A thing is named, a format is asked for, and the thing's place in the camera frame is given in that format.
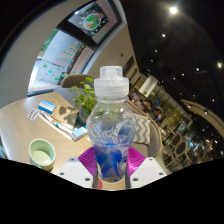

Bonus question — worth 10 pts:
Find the light green cup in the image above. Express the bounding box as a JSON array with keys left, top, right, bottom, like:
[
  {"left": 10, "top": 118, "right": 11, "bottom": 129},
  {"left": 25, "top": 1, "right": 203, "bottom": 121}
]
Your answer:
[{"left": 28, "top": 138, "right": 56, "bottom": 172}]

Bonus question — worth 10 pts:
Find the white pendant lamp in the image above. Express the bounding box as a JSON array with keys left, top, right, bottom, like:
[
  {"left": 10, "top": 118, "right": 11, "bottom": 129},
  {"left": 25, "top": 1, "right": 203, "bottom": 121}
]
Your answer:
[{"left": 138, "top": 74, "right": 159, "bottom": 98}]

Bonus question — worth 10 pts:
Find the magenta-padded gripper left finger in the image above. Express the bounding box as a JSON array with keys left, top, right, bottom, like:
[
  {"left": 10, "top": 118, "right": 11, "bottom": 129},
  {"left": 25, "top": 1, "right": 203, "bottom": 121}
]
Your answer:
[{"left": 57, "top": 146, "right": 99, "bottom": 190}]

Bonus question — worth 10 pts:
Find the white and teal tube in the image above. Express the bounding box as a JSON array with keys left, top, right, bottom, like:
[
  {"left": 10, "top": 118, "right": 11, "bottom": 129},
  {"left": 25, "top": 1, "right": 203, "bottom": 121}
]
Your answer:
[{"left": 40, "top": 111, "right": 75, "bottom": 133}]

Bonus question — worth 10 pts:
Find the white and blue packet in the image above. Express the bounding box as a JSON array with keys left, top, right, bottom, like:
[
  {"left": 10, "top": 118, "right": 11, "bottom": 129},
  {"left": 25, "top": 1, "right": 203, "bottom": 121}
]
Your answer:
[{"left": 70, "top": 125, "right": 89, "bottom": 142}]

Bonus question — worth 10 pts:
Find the group of dining chairs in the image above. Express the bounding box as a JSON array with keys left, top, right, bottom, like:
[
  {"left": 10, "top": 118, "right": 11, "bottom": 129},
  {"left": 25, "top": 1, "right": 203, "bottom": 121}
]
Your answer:
[{"left": 161, "top": 124, "right": 214, "bottom": 168}]

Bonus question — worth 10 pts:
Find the brown paper bag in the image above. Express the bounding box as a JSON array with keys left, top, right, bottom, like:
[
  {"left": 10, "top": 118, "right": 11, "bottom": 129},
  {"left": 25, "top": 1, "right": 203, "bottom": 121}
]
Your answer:
[{"left": 50, "top": 104, "right": 80, "bottom": 129}]

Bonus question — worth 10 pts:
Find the grey cushioned armchair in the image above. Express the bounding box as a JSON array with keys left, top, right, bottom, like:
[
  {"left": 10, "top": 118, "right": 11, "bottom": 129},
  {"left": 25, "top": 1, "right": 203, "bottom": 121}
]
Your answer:
[{"left": 126, "top": 99, "right": 164, "bottom": 158}]

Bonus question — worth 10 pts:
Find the group of ceiling lights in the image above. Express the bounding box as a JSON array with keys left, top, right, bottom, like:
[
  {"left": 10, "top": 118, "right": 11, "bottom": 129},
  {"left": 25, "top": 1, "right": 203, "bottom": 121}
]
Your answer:
[{"left": 148, "top": 4, "right": 224, "bottom": 104}]

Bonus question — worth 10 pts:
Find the green potted plant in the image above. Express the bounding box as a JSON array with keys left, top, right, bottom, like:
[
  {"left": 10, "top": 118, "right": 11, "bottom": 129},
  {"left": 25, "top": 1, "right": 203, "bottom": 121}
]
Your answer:
[{"left": 69, "top": 76, "right": 98, "bottom": 126}]

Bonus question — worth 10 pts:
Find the person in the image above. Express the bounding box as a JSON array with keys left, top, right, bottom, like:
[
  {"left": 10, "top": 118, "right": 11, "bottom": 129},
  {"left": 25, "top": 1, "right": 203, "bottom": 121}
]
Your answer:
[{"left": 151, "top": 107, "right": 164, "bottom": 125}]

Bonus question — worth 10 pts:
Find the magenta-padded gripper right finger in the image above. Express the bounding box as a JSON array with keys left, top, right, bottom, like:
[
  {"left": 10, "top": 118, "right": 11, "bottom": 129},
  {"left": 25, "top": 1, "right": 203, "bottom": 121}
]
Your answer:
[{"left": 125, "top": 146, "right": 167, "bottom": 190}]

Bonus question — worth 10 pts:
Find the grey chevron cushion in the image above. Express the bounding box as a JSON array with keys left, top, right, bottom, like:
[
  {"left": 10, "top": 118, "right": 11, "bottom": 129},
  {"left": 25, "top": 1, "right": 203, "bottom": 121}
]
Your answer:
[{"left": 132, "top": 113, "right": 152, "bottom": 147}]

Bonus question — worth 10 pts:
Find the blue and white box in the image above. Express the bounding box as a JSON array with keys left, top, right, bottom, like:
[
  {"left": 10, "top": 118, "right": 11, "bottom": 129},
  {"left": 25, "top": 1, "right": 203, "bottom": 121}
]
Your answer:
[{"left": 37, "top": 99, "right": 57, "bottom": 115}]

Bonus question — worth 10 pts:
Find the clear plastic drink bottle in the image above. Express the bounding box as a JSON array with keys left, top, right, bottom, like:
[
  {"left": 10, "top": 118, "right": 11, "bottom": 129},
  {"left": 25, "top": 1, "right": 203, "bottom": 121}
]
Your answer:
[{"left": 86, "top": 65, "right": 137, "bottom": 184}]

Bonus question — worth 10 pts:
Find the framed food poster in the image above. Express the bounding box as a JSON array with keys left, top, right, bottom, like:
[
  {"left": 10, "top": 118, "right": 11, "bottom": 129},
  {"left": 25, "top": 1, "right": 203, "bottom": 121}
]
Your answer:
[{"left": 67, "top": 0, "right": 122, "bottom": 45}]

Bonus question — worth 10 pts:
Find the beige upholstered chair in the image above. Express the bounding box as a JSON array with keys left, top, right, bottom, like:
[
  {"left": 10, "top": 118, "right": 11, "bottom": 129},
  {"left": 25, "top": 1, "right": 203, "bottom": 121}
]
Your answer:
[{"left": 60, "top": 73, "right": 97, "bottom": 90}]

